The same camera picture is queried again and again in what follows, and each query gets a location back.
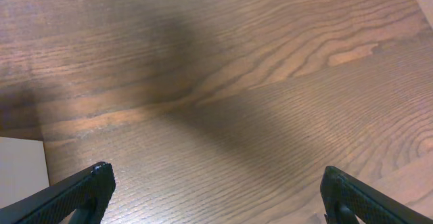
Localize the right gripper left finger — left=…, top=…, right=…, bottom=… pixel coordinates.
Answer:
left=1, top=162, right=116, bottom=224

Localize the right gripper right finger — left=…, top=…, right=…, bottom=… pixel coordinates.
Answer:
left=320, top=166, right=432, bottom=224

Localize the white cardboard box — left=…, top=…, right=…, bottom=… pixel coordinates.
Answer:
left=0, top=137, right=49, bottom=208

